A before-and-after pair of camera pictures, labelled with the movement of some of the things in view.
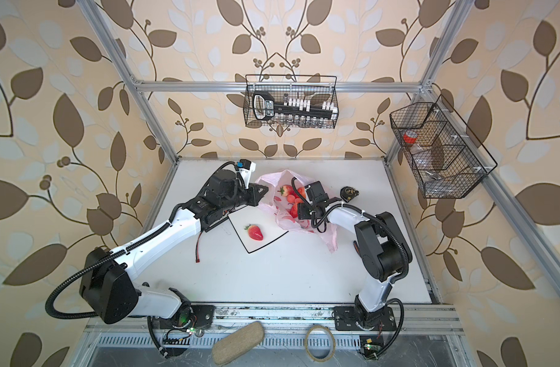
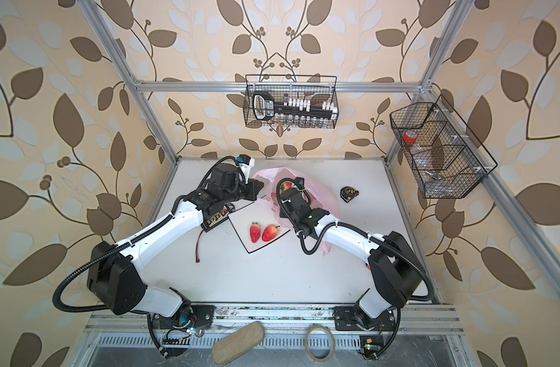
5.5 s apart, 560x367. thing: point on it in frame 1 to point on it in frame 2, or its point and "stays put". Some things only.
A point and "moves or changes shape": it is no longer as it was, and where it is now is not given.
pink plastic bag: [282, 191] moves or changes shape
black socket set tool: [265, 108] stays put
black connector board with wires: [208, 222] stays put
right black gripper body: [306, 210] to [284, 214]
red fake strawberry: [254, 232] stays put
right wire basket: [446, 159] stays put
